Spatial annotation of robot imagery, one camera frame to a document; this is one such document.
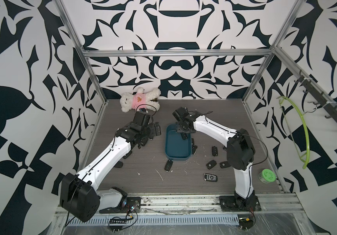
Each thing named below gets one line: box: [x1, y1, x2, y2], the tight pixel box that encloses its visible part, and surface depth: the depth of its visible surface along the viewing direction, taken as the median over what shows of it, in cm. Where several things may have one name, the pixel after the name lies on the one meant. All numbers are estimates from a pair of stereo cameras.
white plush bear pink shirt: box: [119, 87, 162, 113], surface depth 112 cm
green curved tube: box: [276, 95, 311, 170], surface depth 66 cm
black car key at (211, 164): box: [205, 159, 217, 170], surface depth 89 cm
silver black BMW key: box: [203, 172, 218, 183], surface depth 83 cm
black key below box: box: [164, 159, 174, 173], surface depth 88 cm
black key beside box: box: [191, 137, 198, 157], surface depth 96 cm
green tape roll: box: [258, 168, 277, 185], surface depth 81 cm
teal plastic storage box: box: [164, 123, 193, 161], surface depth 96 cm
